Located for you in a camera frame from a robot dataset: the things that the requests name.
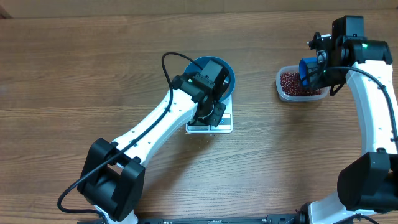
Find blue plastic scoop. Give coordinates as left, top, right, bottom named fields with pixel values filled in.
left=299, top=57, right=319, bottom=88

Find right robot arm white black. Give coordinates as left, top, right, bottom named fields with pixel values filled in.
left=299, top=16, right=397, bottom=223

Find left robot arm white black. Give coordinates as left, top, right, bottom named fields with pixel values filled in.
left=77, top=56, right=236, bottom=223

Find white kitchen scale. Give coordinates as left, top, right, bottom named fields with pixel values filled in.
left=185, top=95, right=233, bottom=134

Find blue bowl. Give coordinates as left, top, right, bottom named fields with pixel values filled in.
left=194, top=56, right=236, bottom=103

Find red beans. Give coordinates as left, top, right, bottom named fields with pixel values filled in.
left=280, top=72, right=322, bottom=96

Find clear plastic container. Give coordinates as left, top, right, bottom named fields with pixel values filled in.
left=275, top=65, right=330, bottom=103

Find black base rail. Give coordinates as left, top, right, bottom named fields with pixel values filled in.
left=77, top=213, right=312, bottom=224

